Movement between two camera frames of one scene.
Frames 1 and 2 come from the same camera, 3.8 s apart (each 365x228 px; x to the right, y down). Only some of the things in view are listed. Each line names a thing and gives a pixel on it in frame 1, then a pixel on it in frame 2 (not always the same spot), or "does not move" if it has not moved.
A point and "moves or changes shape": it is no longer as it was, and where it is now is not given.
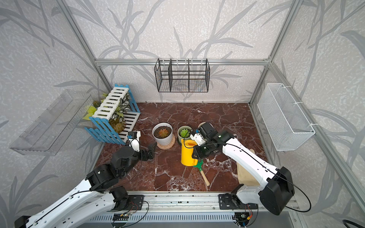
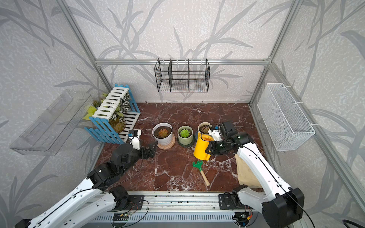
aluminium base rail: (180, 202) does not move
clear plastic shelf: (46, 135) does not move
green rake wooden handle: (200, 166) does not move
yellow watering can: (187, 146) moves or changes shape
